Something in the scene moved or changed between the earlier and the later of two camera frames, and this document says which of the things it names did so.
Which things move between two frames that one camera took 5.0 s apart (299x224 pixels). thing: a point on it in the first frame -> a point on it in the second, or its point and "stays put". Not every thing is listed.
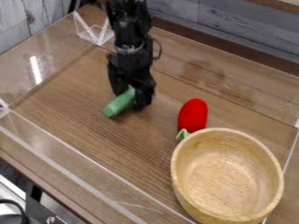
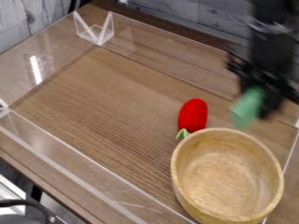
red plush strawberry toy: (190, 116) stays put
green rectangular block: (118, 102) -> (245, 109)
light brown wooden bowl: (226, 176) stays put
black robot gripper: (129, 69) -> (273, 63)
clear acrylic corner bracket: (97, 34) stays put
